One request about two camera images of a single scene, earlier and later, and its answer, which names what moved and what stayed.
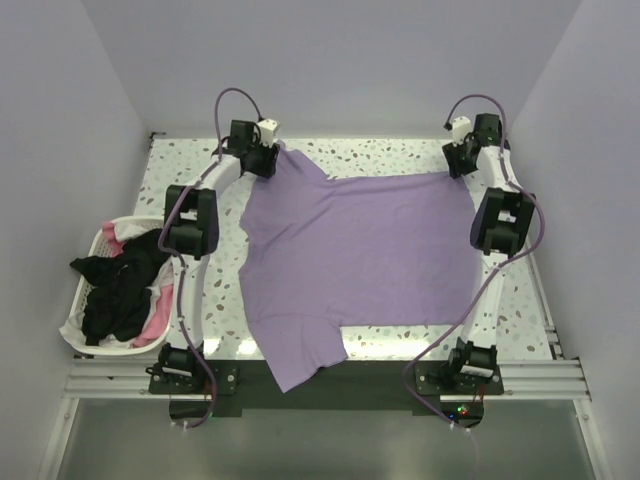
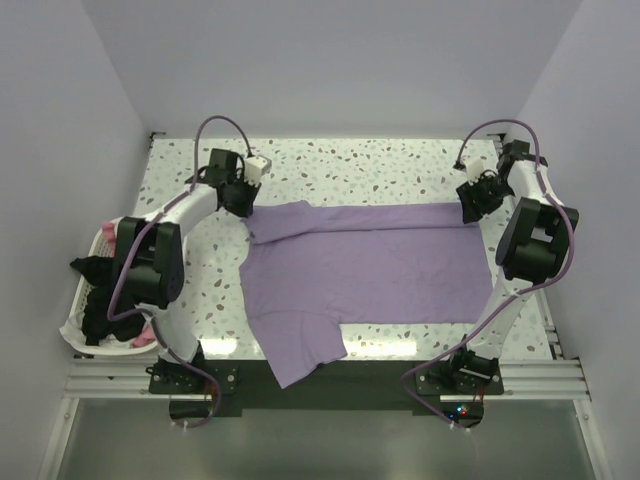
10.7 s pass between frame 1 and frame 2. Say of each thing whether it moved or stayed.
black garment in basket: stayed
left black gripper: moved
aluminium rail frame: stayed
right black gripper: moved
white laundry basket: stayed
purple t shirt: moved
